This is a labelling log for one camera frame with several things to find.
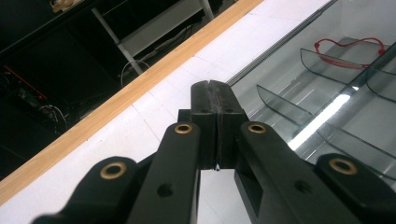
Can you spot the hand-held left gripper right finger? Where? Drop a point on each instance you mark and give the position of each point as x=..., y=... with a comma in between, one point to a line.
x=229, y=124

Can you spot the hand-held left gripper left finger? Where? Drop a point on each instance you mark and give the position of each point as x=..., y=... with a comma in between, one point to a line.
x=205, y=124

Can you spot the clear plastic compartment box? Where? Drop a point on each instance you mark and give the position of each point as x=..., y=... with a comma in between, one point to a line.
x=358, y=124

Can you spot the white table cover board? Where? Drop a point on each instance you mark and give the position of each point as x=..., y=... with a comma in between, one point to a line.
x=146, y=133

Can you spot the white desk frame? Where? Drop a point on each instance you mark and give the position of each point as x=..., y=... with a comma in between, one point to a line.
x=155, y=34

